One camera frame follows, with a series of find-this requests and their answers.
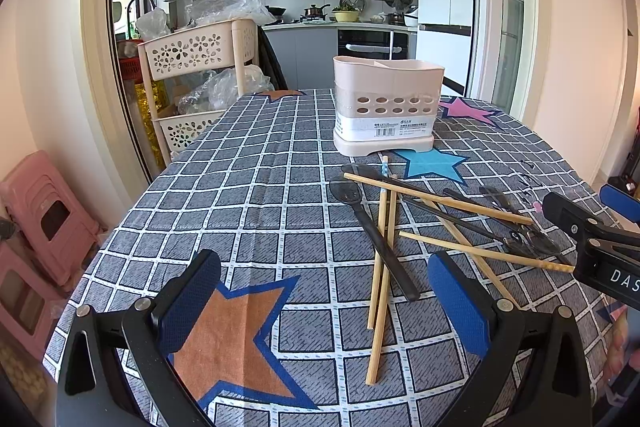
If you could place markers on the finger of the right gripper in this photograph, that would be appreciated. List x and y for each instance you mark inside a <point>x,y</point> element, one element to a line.
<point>621,202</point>
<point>584,227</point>

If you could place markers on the black wok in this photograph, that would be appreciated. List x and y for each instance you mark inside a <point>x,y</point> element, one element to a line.
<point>276,12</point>

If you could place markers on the person right hand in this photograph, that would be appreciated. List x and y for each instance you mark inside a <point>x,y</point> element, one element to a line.
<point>624,333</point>

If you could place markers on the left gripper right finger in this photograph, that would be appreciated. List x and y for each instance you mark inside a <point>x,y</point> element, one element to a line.
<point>555,388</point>

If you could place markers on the grey checkered star tablecloth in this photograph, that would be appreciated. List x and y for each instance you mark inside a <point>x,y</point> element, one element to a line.
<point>254,188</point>

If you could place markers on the yellow bowl with greens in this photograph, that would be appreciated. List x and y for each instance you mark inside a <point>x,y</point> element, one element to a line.
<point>345,14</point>

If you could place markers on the black kitchen faucet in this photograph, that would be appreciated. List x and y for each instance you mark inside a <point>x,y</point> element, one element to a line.
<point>138,4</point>

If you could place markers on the beige tiered storage cart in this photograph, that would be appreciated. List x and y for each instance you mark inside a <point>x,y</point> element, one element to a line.
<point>191,54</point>

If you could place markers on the black utensil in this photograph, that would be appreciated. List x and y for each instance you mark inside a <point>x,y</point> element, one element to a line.
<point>514,244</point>

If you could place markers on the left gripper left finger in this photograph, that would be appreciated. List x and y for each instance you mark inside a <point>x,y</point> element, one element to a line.
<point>92,387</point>

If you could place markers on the black built-in oven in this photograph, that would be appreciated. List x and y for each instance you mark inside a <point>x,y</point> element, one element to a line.
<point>377,45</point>

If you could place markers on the cooking pot with lid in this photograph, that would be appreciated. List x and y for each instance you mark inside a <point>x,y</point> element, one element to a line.
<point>314,12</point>

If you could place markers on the blue patterned chopstick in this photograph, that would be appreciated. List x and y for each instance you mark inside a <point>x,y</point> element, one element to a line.
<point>384,167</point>

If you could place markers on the black plastic spoon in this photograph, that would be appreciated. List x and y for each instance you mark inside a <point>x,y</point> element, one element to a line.
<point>347,192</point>

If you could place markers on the clear plastic bags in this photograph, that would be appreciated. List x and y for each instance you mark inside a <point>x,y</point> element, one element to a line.
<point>203,12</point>

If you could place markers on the bamboo chopstick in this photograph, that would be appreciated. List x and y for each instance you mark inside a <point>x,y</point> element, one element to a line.
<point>378,262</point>
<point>383,294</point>
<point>444,200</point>
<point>479,261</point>
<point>485,253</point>

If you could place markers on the pink plastic stool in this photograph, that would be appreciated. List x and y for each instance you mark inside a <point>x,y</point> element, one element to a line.
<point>30,305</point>
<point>57,228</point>

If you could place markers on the beige plastic utensil holder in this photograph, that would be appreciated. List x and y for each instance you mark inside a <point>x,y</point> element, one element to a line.
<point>385,105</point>

